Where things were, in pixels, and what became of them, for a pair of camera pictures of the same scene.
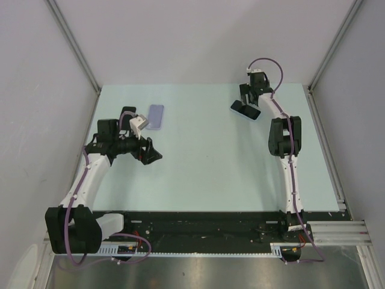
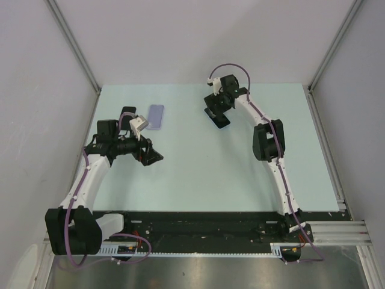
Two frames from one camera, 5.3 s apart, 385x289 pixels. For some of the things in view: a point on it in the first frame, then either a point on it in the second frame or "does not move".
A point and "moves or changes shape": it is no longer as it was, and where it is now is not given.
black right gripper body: (245, 90) to (218, 100)
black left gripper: (148, 155) does not move
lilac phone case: (155, 117) does not move
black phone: (245, 110) moves or changes shape
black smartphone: (126, 119) does not move
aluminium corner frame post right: (355, 6) does not move
